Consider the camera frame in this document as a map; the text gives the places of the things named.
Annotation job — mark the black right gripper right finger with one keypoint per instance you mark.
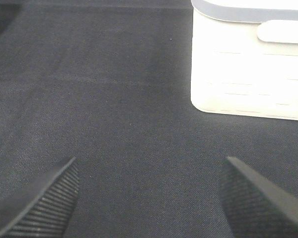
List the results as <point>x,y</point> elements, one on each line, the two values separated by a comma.
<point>253,205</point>

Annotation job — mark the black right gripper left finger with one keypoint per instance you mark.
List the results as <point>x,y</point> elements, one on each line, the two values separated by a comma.
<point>44,207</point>

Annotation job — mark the black table cloth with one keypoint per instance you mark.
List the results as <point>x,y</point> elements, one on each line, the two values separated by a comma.
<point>108,82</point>

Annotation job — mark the white plastic storage box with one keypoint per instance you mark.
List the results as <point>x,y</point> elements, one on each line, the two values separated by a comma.
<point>245,57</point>

